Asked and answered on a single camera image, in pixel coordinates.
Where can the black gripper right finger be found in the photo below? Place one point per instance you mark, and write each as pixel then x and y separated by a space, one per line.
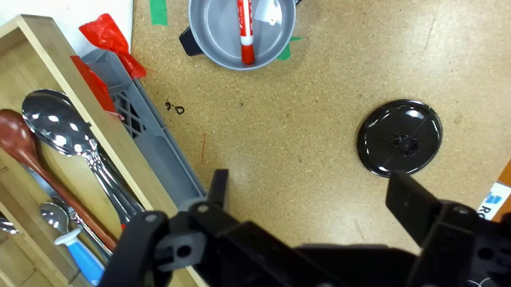
pixel 452 234

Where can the gray plastic crate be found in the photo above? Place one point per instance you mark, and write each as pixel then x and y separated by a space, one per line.
pixel 170 161

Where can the red tape piece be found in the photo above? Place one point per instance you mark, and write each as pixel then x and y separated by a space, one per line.
pixel 112 41
pixel 96 86

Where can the green tape piece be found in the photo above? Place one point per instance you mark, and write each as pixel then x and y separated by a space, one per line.
pixel 158 12
pixel 288 52

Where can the wooden cutlery tray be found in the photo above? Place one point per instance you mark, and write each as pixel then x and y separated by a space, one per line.
pixel 32 58

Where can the small silver cutlery piece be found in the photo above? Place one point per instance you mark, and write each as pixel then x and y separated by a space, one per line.
pixel 8 224

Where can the brown red spoon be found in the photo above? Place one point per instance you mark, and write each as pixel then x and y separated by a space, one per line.
pixel 21 145

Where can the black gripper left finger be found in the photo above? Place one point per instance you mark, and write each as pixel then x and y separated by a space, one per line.
pixel 176 250

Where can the large silver spoon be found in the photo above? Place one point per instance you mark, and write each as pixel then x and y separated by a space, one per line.
pixel 58 129

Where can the blue white tape label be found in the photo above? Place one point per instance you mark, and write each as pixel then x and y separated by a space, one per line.
pixel 494 202

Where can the red marker pen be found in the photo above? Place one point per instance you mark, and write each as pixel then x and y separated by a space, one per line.
pixel 246 38

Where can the black round pot lid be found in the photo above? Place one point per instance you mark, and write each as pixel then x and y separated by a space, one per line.
pixel 400 138

